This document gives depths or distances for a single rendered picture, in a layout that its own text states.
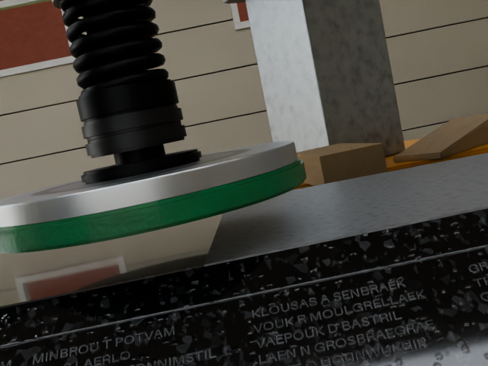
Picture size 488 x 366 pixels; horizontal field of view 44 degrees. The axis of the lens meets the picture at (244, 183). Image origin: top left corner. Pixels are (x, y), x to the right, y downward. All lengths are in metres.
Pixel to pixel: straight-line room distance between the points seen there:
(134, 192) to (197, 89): 6.23
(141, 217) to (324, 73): 0.86
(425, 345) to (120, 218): 0.17
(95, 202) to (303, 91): 0.88
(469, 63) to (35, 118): 4.64
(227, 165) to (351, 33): 0.89
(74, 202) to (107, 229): 0.02
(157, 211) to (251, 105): 6.23
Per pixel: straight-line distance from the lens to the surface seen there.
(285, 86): 1.22
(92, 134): 0.41
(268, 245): 0.37
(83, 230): 0.33
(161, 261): 0.40
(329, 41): 1.17
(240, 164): 0.34
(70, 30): 0.42
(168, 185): 0.32
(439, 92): 6.92
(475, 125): 1.16
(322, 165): 0.91
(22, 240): 0.36
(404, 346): 0.33
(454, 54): 7.00
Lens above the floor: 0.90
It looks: 5 degrees down
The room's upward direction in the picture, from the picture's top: 11 degrees counter-clockwise
